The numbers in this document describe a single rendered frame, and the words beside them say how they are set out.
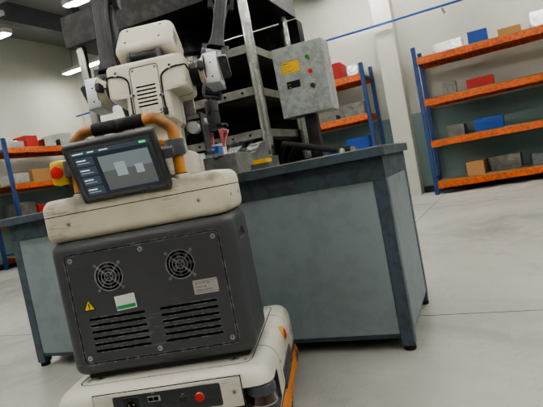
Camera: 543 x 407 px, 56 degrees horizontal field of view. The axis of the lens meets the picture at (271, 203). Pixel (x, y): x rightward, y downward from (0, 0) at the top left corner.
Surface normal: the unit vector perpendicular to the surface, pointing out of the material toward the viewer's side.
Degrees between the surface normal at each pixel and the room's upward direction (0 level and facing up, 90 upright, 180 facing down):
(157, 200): 90
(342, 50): 90
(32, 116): 90
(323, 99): 90
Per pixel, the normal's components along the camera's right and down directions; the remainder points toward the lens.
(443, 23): -0.42, 0.13
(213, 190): -0.11, 0.07
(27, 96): 0.89, -0.14
